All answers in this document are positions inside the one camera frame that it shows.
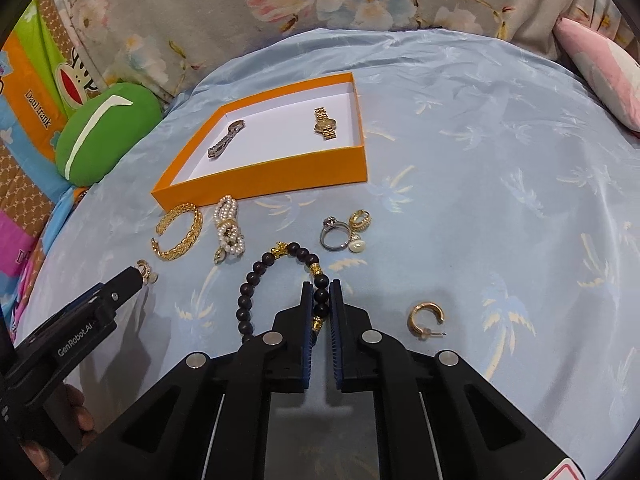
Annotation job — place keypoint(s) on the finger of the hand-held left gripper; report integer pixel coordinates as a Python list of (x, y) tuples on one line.
[(125, 282)]

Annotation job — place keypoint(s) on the gold braided bangle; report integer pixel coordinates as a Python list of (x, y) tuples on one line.
[(195, 230)]

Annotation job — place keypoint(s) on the light blue palm-print sheet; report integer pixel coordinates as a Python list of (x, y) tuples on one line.
[(475, 160)]

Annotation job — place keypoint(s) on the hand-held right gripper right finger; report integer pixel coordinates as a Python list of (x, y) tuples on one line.
[(336, 342)]

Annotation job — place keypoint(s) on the orange jewelry box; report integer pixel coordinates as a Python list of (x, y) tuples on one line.
[(275, 176)]

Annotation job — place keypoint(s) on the grey floral blanket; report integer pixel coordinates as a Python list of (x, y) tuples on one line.
[(225, 20)]

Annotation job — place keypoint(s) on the silver wristwatch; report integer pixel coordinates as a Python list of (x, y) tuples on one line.
[(225, 141)]

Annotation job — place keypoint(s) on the green round cushion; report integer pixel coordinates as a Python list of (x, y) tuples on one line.
[(100, 135)]

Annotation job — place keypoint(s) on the person's left hand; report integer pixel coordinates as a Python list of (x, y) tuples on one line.
[(80, 417)]

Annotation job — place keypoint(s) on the gold pearl drop earring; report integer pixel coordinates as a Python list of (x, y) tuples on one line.
[(359, 246), (150, 275)]

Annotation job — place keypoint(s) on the gold wristwatch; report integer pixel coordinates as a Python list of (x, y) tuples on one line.
[(324, 122)]

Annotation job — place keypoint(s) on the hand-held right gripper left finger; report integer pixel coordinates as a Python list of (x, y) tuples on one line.
[(307, 342)]

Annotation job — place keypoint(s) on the gold hoop earring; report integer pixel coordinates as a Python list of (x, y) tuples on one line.
[(413, 321)]

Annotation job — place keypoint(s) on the pink pillow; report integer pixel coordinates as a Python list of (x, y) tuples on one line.
[(605, 70)]

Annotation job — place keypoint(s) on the cartoon printed blanket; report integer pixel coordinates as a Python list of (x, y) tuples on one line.
[(30, 85)]

